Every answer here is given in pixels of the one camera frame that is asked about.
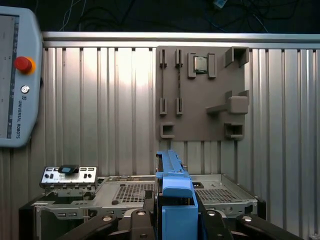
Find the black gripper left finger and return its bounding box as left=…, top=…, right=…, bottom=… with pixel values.
left=58, top=191, right=157, bottom=240

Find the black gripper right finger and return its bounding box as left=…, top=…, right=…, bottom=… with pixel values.
left=197, top=197, right=305, bottom=240

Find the hard disk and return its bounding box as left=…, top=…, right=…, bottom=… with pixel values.
left=154, top=149, right=205, bottom=240

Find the grey power supply unit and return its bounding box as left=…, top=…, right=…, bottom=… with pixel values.
left=191, top=174, right=258, bottom=217

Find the black open PC case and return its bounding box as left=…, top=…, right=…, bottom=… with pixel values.
left=18, top=173, right=267, bottom=240

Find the metal expansion card retainer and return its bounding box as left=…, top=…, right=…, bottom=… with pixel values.
left=39, top=164, right=99, bottom=198

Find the grey parts rack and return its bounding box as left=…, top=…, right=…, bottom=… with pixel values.
left=155, top=45, right=251, bottom=142

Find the pale blue teach pendant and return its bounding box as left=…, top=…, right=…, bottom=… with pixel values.
left=0, top=6, right=45, bottom=150

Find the silver CPU chip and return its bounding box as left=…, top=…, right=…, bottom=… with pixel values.
left=193, top=56, right=209, bottom=74

